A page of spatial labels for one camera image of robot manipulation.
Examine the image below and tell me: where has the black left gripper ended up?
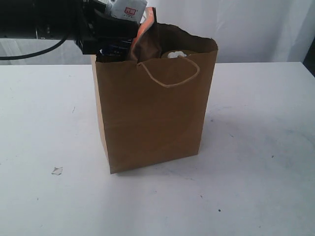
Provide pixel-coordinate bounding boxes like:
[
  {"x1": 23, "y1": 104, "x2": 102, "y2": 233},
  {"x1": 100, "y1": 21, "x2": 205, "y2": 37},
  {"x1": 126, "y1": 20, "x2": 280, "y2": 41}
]
[{"x1": 76, "y1": 0, "x2": 139, "y2": 55}]

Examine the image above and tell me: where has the spaghetti packet with Italian flag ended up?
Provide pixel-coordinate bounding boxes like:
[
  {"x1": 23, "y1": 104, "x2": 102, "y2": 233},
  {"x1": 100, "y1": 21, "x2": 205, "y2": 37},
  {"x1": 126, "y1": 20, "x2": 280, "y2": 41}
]
[{"x1": 100, "y1": 44, "x2": 130, "y2": 57}]

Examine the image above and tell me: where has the blue white milk carton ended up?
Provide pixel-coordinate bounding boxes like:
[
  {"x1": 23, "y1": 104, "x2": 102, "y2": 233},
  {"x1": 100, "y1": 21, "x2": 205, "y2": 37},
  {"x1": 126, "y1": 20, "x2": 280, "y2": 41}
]
[{"x1": 105, "y1": 0, "x2": 147, "y2": 24}]

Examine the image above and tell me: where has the brown kraft pouch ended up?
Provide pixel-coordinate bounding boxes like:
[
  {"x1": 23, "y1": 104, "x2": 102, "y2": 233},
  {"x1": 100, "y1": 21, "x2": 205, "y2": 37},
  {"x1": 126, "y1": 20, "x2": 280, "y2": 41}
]
[{"x1": 128, "y1": 7, "x2": 161, "y2": 62}]

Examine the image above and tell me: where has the gold lid clear jar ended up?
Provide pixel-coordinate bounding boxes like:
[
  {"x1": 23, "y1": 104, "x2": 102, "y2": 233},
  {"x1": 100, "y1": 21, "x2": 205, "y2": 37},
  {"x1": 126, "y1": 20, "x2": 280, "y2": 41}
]
[{"x1": 161, "y1": 50, "x2": 196, "y2": 59}]

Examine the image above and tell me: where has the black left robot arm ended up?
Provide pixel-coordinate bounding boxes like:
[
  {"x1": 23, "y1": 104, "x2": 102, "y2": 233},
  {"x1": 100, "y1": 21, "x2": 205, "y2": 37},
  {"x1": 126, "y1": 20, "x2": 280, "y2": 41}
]
[{"x1": 0, "y1": 0, "x2": 139, "y2": 60}]

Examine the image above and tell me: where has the brown paper bag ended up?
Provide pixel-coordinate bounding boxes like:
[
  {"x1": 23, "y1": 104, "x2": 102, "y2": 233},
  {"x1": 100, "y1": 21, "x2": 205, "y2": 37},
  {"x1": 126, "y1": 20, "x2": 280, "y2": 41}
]
[{"x1": 93, "y1": 23, "x2": 218, "y2": 174}]

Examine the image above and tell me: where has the white backdrop curtain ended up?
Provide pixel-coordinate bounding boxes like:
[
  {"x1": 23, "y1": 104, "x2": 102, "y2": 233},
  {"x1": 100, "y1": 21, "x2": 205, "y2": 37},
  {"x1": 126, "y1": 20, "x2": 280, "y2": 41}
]
[{"x1": 0, "y1": 0, "x2": 315, "y2": 64}]

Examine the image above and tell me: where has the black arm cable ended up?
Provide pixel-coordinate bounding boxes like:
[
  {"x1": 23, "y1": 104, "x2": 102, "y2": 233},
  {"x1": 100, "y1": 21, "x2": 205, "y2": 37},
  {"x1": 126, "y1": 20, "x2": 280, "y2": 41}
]
[{"x1": 0, "y1": 34, "x2": 69, "y2": 61}]

